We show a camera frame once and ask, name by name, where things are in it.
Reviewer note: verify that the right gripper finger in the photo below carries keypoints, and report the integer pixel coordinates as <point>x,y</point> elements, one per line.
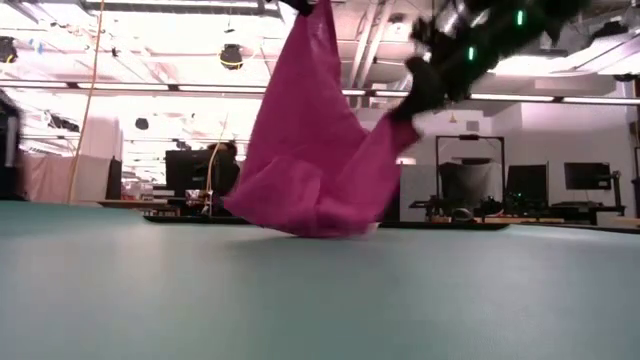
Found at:
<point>407,112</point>

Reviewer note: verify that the pink cloth towel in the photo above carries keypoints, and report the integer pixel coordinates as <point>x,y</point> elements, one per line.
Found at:
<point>310,125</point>

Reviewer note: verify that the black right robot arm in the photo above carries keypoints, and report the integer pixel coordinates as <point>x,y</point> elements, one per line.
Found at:
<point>500,35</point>

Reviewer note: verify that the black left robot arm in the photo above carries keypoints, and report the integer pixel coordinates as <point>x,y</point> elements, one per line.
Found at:
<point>10,150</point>

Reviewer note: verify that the grey office chair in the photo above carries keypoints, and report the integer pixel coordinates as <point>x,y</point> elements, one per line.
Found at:
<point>470,182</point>

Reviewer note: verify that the black computer monitor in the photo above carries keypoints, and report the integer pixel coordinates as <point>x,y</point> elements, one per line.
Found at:
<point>185,172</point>
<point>587,176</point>
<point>527,182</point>

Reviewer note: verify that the person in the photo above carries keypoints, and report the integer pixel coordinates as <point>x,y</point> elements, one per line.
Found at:
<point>225,170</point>

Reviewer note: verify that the green table mat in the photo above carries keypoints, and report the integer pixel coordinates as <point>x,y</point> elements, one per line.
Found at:
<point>320,300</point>

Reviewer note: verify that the black metal stand frame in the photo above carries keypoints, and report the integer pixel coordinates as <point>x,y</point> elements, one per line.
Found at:
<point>438,165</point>

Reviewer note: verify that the black hanging ceiling camera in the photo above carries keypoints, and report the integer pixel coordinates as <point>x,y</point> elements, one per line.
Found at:
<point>231,56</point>

